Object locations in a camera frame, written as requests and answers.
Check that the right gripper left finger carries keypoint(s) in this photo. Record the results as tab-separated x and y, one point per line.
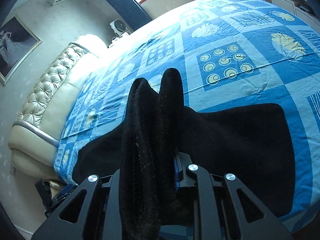
91	211

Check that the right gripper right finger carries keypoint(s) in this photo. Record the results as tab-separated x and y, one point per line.
223	206

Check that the black pants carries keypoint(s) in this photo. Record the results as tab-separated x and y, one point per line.
252	142

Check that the cream tufted leather headboard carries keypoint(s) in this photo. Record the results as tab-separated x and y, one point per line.
36	133

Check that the blue patterned bed sheet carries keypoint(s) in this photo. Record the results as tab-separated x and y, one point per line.
229	53

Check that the white floor fan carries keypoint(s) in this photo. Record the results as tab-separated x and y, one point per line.
119	28

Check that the dark blue left curtain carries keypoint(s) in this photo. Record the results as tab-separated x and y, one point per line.
131	12

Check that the white wardrobe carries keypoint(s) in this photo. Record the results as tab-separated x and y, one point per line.
302	9

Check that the framed dark wall picture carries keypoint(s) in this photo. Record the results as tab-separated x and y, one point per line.
17	42

